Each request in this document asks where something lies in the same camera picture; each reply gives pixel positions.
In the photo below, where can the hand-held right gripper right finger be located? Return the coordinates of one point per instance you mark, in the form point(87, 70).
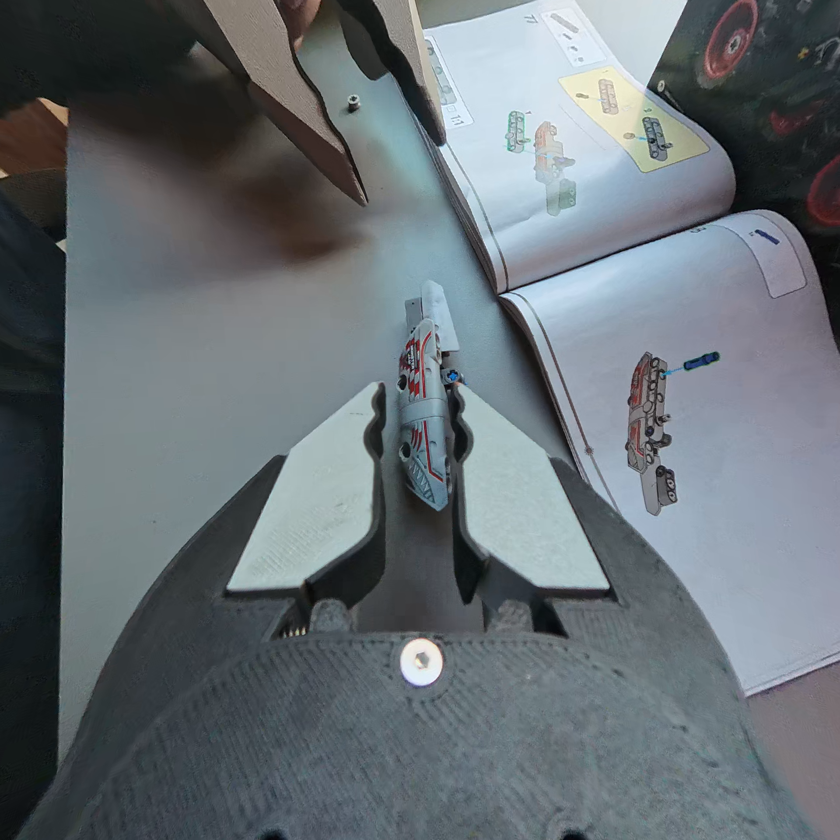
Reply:
point(525, 518)

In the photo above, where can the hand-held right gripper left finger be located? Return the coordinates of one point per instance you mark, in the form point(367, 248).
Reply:
point(315, 505)

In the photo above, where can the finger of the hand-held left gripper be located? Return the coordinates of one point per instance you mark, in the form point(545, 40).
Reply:
point(400, 39)
point(275, 72)

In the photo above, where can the grey red lego assembly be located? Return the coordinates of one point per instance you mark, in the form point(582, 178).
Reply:
point(420, 420)

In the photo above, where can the lego instruction booklet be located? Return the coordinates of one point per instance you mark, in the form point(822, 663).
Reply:
point(722, 394)

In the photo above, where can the dark lego set box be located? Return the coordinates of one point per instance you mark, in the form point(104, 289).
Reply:
point(754, 98)

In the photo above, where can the person's dark pants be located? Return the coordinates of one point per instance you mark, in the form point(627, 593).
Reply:
point(26, 459)

